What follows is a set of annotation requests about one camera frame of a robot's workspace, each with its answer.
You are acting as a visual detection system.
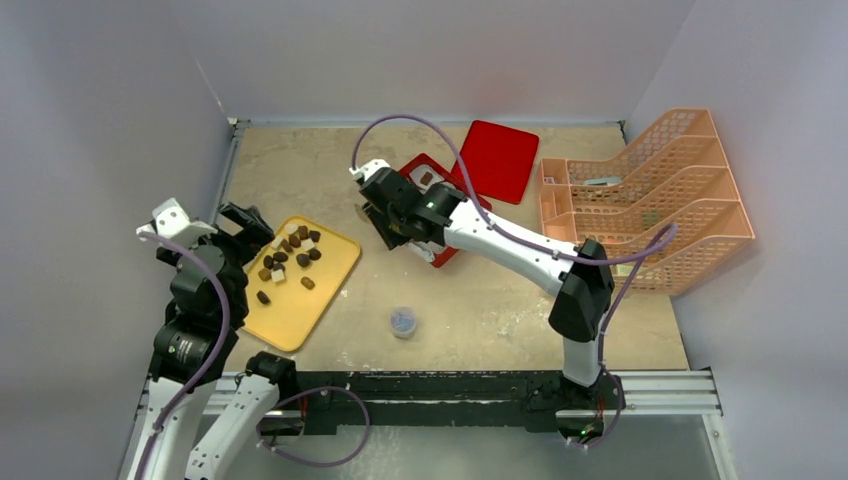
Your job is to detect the caramel brown chocolate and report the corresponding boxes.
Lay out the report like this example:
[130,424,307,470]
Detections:
[300,276,316,290]

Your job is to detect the metal tweezers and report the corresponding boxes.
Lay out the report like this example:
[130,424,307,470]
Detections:
[355,203,435,263]

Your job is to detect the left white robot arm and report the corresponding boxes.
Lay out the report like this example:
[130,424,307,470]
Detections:
[129,198,299,479]

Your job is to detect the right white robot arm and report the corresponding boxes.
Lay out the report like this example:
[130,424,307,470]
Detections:
[351,160,614,407]

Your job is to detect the dark oval chocolate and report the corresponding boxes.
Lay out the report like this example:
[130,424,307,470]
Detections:
[256,290,271,305]

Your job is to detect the red compartment box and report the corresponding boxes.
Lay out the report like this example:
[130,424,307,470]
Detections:
[397,152,494,269]

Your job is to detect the yellow plastic tray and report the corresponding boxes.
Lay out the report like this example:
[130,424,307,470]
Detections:
[244,216,361,352]

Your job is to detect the small clear round container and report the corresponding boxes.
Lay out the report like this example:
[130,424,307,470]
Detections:
[389,307,417,339]

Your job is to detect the red box lid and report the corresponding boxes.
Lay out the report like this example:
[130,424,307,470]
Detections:
[460,120,540,205]

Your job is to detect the orange mesh file organizer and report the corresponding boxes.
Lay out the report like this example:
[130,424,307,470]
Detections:
[537,108,755,295]

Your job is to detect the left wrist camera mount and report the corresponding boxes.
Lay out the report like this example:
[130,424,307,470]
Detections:
[135,198,218,247]

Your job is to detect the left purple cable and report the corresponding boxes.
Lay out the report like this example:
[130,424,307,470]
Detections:
[132,231,232,480]

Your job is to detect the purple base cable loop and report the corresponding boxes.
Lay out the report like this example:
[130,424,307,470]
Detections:
[255,386,369,469]

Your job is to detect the black metal base rail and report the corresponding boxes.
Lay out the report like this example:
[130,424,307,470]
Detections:
[139,368,723,439]

